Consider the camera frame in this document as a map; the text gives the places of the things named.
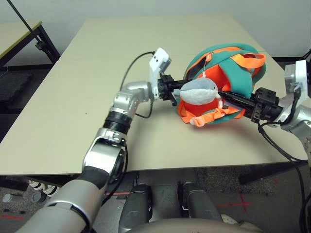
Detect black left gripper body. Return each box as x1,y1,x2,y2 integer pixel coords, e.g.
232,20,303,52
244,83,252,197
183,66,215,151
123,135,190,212
157,74,175,100

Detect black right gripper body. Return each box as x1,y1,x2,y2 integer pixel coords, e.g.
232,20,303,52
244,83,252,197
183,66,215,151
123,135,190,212
243,87,285,124

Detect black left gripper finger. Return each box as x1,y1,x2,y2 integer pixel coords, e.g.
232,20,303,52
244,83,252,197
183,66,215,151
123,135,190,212
170,90,182,106
173,79,193,89

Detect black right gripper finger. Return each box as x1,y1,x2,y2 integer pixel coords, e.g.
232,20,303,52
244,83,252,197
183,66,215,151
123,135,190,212
217,91,256,108
226,101,251,117

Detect teal and orange backpack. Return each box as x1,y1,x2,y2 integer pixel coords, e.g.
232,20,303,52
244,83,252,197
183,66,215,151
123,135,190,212
176,43,268,128

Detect black tripod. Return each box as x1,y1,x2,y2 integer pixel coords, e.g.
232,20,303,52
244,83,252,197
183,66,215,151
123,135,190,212
302,48,311,67

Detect dark grey robot right leg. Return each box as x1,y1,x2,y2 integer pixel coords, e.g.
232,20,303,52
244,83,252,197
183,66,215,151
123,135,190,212
177,182,223,223

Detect dark grey robot leg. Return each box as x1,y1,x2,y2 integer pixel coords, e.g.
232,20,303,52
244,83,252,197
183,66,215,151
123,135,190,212
177,182,223,223
119,184,153,233

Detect dark grey robot left leg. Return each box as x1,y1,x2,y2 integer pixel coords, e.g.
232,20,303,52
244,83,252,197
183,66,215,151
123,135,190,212
119,184,153,233

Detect beige robot torso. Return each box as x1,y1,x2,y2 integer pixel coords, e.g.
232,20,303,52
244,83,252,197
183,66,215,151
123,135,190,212
125,217,265,233

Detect black foam floor mat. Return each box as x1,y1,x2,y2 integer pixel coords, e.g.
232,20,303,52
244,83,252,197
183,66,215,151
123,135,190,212
0,70,34,108

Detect thin black pole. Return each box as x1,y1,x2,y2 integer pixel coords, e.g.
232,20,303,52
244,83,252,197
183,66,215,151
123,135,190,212
7,0,45,46

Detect white caster wheels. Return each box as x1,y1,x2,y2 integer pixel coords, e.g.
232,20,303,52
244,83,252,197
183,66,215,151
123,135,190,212
28,180,60,196

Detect black table leg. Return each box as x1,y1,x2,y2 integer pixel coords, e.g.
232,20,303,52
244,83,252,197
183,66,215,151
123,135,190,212
0,175,29,191

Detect grey plush whale keychain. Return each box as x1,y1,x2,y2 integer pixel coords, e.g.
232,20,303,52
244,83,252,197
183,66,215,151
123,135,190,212
179,51,223,106

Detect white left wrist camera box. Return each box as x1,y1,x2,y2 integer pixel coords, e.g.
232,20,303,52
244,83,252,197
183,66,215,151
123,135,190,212
148,47,172,100

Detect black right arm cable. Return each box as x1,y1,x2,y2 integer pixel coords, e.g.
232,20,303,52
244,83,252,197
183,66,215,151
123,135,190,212
257,89,311,233

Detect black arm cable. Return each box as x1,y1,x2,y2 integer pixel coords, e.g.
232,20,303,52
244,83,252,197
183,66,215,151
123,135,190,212
102,50,156,203
257,89,311,233

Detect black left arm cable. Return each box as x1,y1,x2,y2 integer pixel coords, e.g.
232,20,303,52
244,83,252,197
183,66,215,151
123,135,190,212
102,50,156,203

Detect beige side table black frame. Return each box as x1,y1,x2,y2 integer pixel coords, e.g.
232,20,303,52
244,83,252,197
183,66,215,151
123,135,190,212
0,20,62,67

